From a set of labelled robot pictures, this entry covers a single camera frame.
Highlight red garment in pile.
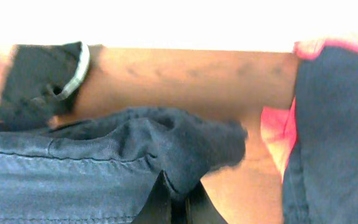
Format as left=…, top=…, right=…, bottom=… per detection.
left=260, top=37, right=358, bottom=178

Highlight navy shorts in pile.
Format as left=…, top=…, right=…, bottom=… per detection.
left=283, top=47, right=358, bottom=224

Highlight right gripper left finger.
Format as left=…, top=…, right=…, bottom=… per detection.
left=131, top=171, right=172, bottom=224

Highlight black folded shorts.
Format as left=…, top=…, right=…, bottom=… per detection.
left=0, top=41, right=90, bottom=129

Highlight navy blue shorts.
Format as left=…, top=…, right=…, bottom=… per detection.
left=0, top=108, right=247, bottom=223

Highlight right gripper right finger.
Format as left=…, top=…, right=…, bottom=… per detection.
left=185, top=182, right=227, bottom=224

